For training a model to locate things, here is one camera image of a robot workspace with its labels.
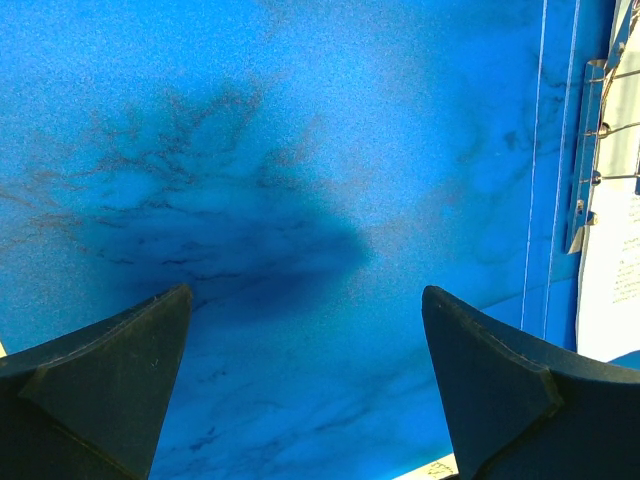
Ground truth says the metal folder clip mechanism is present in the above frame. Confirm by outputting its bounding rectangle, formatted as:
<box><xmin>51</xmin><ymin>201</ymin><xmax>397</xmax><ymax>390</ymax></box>
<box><xmin>564</xmin><ymin>42</ymin><xmax>640</xmax><ymax>255</ymax></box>

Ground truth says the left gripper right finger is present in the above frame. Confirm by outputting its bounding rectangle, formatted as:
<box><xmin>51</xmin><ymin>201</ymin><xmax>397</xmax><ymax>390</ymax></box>
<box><xmin>422</xmin><ymin>286</ymin><xmax>639</xmax><ymax>479</ymax></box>

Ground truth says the blue clip file folder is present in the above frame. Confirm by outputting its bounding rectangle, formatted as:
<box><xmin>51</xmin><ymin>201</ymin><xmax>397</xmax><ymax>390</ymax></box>
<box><xmin>1</xmin><ymin>1</ymin><xmax>618</xmax><ymax>479</ymax></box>

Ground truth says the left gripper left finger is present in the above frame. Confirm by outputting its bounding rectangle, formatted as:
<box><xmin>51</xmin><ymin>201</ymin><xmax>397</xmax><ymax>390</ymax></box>
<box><xmin>1</xmin><ymin>285</ymin><xmax>192</xmax><ymax>479</ymax></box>

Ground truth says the white chinese printed sheet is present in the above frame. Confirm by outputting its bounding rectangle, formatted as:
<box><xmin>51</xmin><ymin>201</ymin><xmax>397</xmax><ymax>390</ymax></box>
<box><xmin>394</xmin><ymin>453</ymin><xmax>460</xmax><ymax>480</ymax></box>

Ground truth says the white printed paper sheet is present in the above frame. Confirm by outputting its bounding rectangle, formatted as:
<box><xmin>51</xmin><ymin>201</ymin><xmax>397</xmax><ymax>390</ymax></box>
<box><xmin>576</xmin><ymin>1</ymin><xmax>639</xmax><ymax>362</ymax></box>

